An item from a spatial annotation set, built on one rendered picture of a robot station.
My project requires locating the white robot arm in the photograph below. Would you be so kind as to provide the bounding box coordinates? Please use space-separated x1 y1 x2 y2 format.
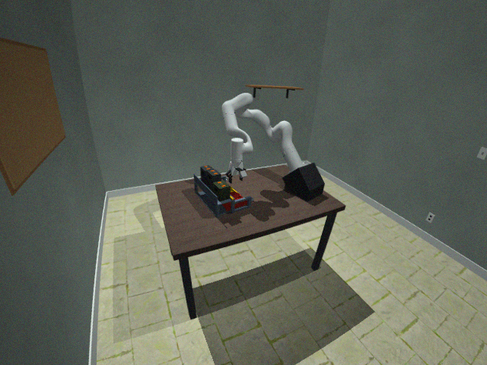
222 93 306 171

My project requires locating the red open bin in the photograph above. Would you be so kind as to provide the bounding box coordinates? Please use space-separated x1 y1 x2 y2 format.
223 192 247 211

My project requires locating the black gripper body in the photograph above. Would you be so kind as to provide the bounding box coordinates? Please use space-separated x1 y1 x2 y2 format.
229 161 243 176

